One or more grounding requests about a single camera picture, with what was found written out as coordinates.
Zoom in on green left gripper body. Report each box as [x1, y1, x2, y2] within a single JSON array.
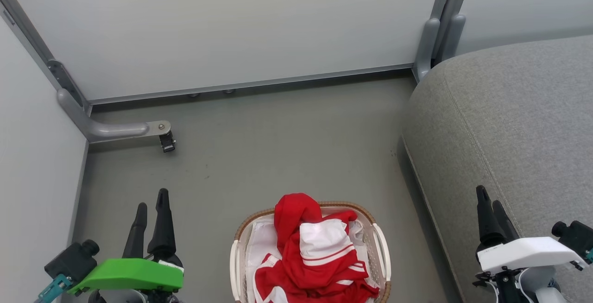
[[69, 243, 185, 295]]

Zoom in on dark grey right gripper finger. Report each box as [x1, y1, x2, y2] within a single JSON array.
[[492, 200, 520, 243], [475, 185, 506, 249]]

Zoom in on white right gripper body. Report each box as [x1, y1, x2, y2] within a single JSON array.
[[476, 237, 586, 276]]

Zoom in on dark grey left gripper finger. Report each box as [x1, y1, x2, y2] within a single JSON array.
[[147, 189, 177, 255], [122, 202, 148, 259]]

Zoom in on red and white shorts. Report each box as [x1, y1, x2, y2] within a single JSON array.
[[273, 193, 358, 269]]

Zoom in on red garment with white stripes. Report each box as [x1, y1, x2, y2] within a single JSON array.
[[254, 247, 381, 303]]

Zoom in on grey fabric sofa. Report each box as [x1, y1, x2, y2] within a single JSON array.
[[400, 34, 593, 303]]

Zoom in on white cloth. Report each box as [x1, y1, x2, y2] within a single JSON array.
[[245, 219, 284, 303]]

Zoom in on grey partition foot with caster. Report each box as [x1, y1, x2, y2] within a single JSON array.
[[57, 88, 177, 153]]

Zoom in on white plastic laundry basket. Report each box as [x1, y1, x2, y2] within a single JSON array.
[[230, 201, 392, 303]]

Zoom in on grey partition post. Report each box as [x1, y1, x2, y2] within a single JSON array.
[[413, 0, 475, 82], [0, 0, 91, 111]]

